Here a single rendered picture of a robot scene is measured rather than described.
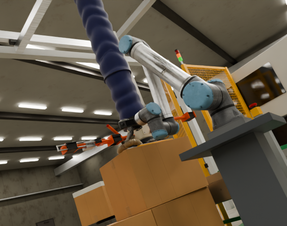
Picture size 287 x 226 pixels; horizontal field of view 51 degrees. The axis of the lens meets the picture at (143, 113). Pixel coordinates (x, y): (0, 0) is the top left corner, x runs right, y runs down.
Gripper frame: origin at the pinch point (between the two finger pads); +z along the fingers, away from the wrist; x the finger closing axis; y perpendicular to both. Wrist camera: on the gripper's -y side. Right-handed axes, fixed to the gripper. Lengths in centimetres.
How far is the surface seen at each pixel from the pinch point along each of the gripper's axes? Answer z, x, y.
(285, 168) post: -31, -63, 121
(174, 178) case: -4.4, -40.1, 26.3
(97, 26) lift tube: 7, 97, 20
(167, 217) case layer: -4, -61, 8
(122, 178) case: 11.6, -28.2, -3.7
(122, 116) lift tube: 13.6, 17.0, 16.6
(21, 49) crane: 164, 188, 22
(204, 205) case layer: -3, -64, 45
